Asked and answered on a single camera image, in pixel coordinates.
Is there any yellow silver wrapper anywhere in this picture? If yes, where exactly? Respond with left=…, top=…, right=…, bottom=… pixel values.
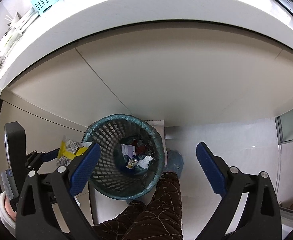
left=56, top=136, right=91, bottom=166

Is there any white tissue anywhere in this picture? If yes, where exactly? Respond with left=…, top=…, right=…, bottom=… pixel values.
left=137, top=155, right=153, bottom=169

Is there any purple sachet packet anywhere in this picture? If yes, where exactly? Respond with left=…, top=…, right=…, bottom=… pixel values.
left=121, top=144, right=136, bottom=159

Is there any red mesh net bag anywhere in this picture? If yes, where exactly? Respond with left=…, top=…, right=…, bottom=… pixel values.
left=136, top=140, right=152, bottom=155

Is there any teal lined mesh trash bin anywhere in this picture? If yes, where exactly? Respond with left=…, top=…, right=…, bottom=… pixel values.
left=82, top=114, right=166, bottom=200

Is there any person's left hand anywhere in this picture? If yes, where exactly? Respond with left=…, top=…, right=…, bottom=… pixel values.
left=0, top=192, right=16, bottom=229

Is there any blue shoe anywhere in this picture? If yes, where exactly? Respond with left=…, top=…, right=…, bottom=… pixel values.
left=164, top=150, right=184, bottom=178

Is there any brown patterned trouser leg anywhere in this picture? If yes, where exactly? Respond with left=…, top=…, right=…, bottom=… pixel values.
left=93, top=172, right=183, bottom=239

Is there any beige cabinet door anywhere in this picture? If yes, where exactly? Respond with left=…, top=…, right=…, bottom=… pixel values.
left=0, top=21, right=293, bottom=225

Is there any white dish rack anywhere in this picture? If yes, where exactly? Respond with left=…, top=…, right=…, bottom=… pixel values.
left=0, top=27, right=22, bottom=68

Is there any stack of white plates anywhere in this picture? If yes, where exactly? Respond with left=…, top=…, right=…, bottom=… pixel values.
left=11, top=8, right=40, bottom=34

